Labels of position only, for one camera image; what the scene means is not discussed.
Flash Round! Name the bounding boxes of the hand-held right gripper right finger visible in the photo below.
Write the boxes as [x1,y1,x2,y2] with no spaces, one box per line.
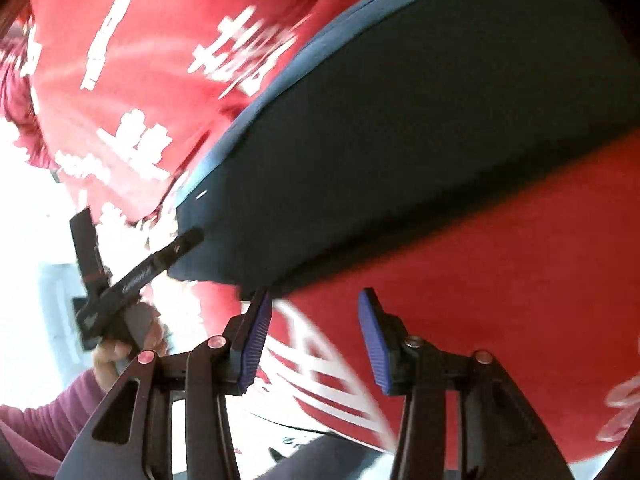
[357,287,576,480]

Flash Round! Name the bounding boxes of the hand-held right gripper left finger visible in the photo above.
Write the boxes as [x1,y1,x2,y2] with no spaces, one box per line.
[54,287,274,480]

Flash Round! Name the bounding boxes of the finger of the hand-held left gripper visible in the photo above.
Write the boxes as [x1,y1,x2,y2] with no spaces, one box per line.
[111,226,206,297]

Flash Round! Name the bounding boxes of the dark pants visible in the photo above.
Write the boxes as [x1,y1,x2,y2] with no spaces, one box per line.
[167,0,640,302]

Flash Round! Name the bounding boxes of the person's left forearm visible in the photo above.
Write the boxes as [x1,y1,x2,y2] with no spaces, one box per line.
[0,369,108,480]

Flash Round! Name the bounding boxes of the person's left hand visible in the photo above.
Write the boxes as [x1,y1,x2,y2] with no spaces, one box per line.
[92,305,172,392]

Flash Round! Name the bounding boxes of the red printed blanket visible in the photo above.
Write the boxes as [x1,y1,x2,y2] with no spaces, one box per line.
[0,0,640,467]

